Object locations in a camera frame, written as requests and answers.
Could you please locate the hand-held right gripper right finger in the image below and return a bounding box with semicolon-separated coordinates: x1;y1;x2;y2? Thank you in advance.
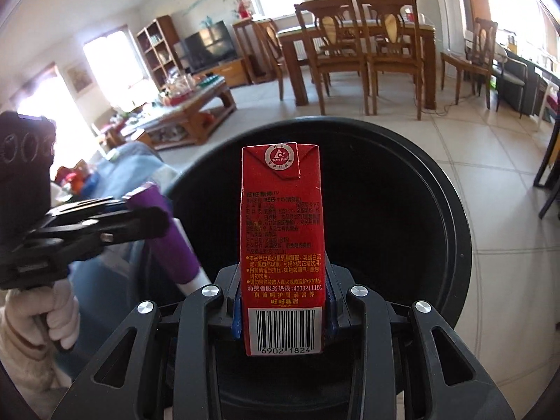
321;265;517;420

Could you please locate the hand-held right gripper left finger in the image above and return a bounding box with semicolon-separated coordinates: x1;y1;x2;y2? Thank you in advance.
50;265;246;420

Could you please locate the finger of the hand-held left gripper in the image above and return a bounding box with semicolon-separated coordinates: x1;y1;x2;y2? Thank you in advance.
44;196;134;225
24;205;172;268

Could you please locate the purple tube white cap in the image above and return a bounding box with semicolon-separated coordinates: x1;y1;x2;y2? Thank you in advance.
127;184;211;300

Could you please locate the red milk carton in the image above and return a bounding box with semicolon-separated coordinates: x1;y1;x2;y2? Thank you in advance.
240;142;327;356

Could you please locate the black round bin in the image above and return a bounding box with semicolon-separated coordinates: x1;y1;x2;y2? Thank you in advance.
142;116;475;420

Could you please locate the person's left hand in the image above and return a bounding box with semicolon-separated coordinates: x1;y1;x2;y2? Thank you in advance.
43;276;83;351

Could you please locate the blue tablecloth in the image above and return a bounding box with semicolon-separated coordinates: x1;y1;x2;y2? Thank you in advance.
50;140;183;377

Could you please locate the wooden coffee table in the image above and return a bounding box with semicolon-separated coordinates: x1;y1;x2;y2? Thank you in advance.
118;76;239;147

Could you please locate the coffee table clutter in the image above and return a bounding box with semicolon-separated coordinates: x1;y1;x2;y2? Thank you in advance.
158;72;225;106

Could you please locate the wooden bookshelf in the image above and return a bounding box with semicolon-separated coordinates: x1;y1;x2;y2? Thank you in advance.
136;15;184;93

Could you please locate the wooden television stand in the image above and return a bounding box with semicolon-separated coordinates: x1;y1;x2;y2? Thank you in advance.
192;57;252;88

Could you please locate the black television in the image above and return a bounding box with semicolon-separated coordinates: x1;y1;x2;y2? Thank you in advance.
181;20;239;74

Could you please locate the tall wooden side stand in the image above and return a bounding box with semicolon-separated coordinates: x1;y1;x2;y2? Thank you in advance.
232;18;270;86

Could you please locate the dark wooden chair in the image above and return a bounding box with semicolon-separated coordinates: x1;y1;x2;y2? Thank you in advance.
533;116;560;220

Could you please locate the wooden dining table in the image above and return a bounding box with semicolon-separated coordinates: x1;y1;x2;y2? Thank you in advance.
278;20;438;117

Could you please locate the dark grey armchair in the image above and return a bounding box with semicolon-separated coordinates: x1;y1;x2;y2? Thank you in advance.
490;48;553;120

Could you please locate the framed wall painting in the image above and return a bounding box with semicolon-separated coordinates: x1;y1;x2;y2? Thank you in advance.
65;63;93;93

